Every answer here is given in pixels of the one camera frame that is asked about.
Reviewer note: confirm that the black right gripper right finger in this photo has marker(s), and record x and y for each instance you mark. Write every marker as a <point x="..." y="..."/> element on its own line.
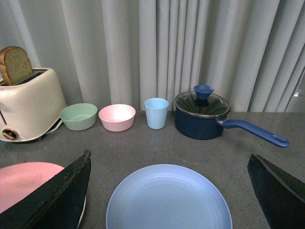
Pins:
<point x="280" y="195"/>

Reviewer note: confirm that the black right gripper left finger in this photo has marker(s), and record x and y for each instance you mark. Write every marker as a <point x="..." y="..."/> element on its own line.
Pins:
<point x="57" y="204"/>

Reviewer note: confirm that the pink plate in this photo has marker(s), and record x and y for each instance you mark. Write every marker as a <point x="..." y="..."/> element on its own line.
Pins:
<point x="18" y="181"/>

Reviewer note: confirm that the blue plate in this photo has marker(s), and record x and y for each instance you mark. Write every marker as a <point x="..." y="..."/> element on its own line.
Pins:
<point x="167" y="197"/>

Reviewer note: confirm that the green bowl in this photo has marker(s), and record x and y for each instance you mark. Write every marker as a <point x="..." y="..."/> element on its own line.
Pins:
<point x="78" y="117"/>

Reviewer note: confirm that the cream toaster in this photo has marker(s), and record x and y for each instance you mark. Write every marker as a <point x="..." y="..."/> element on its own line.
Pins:
<point x="29" y="110"/>

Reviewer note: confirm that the pink bowl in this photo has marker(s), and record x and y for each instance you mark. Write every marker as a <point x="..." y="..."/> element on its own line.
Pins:
<point x="117" y="117"/>

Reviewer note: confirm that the dark blue saucepan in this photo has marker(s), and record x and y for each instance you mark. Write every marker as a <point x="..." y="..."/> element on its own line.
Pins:
<point x="209" y="127"/>

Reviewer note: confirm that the glass pot lid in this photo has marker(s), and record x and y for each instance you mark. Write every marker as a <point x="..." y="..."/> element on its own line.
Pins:
<point x="202" y="102"/>

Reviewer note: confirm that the light blue cup right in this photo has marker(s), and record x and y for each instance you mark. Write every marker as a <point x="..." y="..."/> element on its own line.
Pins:
<point x="156" y="112"/>

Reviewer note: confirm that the bread slice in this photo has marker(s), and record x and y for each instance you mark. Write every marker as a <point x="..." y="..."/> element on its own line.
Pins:
<point x="15" y="65"/>

